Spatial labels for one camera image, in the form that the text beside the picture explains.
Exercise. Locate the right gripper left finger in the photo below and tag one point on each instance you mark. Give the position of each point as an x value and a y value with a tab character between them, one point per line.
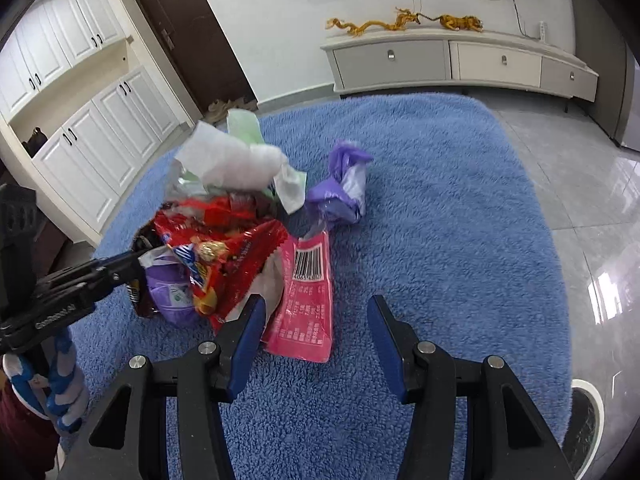
125	434

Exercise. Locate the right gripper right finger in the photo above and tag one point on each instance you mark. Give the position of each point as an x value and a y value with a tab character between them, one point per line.
506	436

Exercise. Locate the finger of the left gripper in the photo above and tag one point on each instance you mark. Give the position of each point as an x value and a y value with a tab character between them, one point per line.
96	278

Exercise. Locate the dark brown snack bag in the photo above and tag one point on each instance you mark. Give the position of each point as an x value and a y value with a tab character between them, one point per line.
145	239

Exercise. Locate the purple snack bag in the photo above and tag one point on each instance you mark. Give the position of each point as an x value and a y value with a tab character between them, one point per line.
168	282

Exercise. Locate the red candy bag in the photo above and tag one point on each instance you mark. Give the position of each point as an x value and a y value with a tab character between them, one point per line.
224	242

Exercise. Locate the white tissue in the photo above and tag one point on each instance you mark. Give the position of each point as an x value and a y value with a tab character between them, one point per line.
221	160

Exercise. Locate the pink barcode snack bag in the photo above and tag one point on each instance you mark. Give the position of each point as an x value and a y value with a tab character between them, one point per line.
302	326

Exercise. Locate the green paper bag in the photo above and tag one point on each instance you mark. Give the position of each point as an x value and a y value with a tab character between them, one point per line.
256	164

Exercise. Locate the purple wrapper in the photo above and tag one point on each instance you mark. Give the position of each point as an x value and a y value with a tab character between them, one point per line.
340	199

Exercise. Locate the white round trash bin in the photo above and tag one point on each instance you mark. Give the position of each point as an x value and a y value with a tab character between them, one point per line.
585	429

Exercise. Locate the left gloved hand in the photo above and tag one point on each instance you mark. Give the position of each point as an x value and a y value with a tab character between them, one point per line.
50	385

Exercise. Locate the brown entrance door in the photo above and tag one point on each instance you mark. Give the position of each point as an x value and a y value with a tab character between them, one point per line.
199	52

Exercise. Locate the white TV cabinet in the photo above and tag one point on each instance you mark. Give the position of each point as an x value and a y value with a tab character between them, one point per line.
419	58

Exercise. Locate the grey refrigerator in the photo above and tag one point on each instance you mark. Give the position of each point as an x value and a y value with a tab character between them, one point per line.
602	46

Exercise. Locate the white power strip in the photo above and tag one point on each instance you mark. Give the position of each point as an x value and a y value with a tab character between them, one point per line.
542	32

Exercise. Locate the golden dragon figurine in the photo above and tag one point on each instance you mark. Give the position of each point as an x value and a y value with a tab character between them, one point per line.
403	18

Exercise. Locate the golden tiger figurine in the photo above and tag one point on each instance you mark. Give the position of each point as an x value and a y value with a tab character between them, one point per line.
457	23

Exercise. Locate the white wall cupboards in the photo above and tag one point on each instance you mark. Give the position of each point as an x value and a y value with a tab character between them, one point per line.
85	110

